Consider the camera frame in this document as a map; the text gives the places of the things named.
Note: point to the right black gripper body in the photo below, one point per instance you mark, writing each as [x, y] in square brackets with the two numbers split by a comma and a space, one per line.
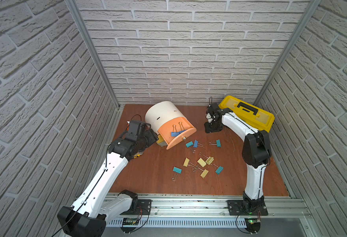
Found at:
[212, 127]

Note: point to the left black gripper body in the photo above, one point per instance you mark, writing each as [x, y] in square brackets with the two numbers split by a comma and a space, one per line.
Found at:
[151, 137]

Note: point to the blue binder clip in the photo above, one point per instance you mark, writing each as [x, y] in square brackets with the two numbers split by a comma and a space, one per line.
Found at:
[174, 132]
[182, 128]
[197, 144]

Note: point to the white round drawer cabinet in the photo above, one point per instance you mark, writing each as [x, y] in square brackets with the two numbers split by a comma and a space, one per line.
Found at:
[161, 113]

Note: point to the orange top drawer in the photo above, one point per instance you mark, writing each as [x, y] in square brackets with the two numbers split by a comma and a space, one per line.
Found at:
[166, 129]

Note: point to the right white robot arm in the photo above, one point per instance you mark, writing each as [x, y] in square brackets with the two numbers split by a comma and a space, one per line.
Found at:
[256, 152]

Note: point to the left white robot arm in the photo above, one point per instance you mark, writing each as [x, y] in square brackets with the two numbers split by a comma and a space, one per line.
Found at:
[86, 217]

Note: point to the yellow middle drawer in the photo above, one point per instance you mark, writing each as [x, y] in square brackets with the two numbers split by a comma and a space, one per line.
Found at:
[161, 141]

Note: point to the teal binder clip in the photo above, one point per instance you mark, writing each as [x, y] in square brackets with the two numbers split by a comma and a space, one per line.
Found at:
[176, 171]
[216, 143]
[190, 146]
[219, 169]

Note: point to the yellow binder clip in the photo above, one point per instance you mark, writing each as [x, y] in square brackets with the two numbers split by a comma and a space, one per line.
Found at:
[201, 162]
[188, 163]
[204, 172]
[209, 159]

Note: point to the yellow utility knife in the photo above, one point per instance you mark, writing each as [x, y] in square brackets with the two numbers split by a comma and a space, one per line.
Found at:
[138, 155]

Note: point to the yellow black toolbox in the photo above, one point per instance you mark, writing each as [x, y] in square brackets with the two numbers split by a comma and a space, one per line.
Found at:
[252, 115]

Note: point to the left controller board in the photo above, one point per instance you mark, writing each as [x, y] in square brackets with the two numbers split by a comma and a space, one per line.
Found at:
[129, 225]

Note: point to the controller board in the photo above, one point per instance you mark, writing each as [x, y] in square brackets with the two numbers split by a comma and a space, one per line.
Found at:
[252, 225]
[129, 225]

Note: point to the right controller board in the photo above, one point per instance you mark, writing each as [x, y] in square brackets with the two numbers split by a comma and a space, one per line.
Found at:
[252, 225]

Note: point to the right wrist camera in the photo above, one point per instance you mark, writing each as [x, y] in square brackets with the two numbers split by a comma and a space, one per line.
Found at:
[213, 111]

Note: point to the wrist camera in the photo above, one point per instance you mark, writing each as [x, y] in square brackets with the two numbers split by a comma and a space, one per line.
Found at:
[213, 111]
[136, 127]

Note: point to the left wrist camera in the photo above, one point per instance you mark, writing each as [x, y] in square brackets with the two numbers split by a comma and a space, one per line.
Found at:
[136, 127]

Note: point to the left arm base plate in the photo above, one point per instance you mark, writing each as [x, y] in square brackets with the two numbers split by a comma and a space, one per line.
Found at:
[141, 206]

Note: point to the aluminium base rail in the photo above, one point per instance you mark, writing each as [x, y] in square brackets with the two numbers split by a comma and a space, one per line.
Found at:
[208, 206]

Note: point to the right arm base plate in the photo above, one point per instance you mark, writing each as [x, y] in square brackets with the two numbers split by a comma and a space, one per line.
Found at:
[243, 207]

